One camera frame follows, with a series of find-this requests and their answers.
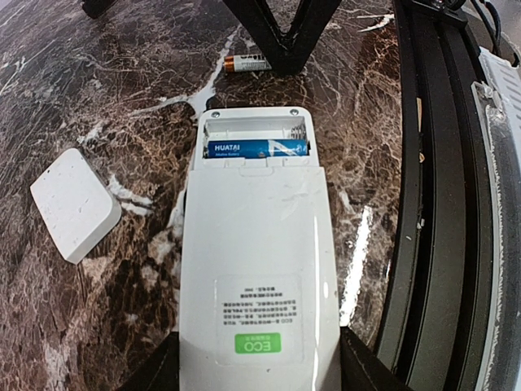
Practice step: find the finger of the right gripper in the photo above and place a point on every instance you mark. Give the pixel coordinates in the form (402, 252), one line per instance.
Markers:
(286, 51)
(95, 8)

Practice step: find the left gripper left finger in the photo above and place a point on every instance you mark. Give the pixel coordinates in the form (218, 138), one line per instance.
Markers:
(160, 372)

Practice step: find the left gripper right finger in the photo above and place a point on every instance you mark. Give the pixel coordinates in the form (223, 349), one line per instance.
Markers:
(361, 369)

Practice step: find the gold battery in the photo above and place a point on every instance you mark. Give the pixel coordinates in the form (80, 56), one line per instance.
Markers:
(246, 63)

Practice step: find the blue battery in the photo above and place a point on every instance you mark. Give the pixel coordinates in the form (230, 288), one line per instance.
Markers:
(256, 148)

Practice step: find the white remote control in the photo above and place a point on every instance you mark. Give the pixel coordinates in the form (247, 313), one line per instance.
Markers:
(259, 296)

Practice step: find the white battery cover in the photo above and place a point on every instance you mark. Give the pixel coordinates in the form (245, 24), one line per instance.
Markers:
(76, 206)

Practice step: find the black front rail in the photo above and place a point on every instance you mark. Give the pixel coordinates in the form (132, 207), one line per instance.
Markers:
(435, 318)

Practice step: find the white slotted cable duct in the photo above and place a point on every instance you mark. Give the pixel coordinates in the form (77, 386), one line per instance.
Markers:
(498, 104)

